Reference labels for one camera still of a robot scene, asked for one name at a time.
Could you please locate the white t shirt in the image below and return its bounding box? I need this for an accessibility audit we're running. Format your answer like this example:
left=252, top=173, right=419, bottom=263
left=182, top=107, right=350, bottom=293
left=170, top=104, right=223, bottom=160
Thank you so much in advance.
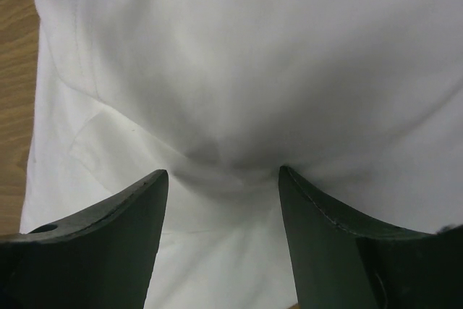
left=20, top=0, right=462, bottom=308

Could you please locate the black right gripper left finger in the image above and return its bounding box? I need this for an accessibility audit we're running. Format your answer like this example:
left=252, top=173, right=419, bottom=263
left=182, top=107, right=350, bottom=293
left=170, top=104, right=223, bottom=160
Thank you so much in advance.
left=1, top=170, right=169, bottom=308

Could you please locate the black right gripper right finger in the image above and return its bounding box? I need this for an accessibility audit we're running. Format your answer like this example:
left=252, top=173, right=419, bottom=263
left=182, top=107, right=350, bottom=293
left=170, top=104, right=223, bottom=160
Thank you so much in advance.
left=279, top=166, right=462, bottom=308

